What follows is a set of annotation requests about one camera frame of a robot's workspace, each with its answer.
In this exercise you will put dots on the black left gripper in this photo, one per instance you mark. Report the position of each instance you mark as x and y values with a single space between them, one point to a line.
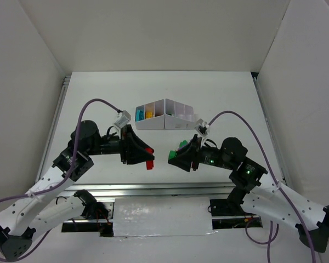
125 147

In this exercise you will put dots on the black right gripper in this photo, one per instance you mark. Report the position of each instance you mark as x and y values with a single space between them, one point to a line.
195 153

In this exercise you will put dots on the small green lego brick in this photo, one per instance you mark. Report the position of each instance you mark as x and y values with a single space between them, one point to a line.
172 154

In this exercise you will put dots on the small red lego brick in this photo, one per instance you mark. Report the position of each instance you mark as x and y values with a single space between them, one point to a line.
149 158

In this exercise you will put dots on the teal frog flower lego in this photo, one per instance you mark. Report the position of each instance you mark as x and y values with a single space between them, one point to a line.
139 114

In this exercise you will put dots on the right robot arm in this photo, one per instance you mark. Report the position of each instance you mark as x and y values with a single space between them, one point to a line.
256 192

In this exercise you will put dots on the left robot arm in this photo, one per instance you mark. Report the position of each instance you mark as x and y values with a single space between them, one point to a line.
30 217

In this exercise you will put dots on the purple and green lego piece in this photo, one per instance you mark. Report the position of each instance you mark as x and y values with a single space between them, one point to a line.
183 145

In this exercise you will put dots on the white divided organizer bin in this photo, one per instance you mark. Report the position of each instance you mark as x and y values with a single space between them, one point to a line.
183 116

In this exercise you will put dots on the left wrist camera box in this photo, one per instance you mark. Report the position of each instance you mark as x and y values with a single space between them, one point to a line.
123 118

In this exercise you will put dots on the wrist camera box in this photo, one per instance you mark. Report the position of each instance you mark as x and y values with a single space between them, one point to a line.
123 118
202 127

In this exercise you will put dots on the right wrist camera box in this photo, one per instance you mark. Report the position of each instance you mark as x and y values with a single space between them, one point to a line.
202 127

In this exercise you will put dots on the aluminium frame rail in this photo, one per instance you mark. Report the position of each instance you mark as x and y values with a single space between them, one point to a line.
237 91

